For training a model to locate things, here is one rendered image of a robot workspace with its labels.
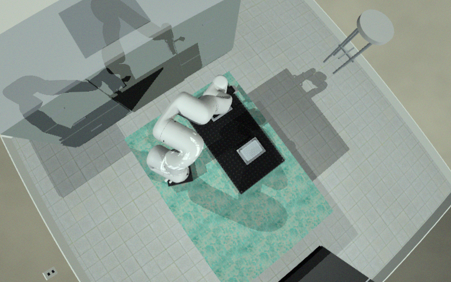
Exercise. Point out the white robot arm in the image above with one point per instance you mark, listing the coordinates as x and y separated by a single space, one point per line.
186 143

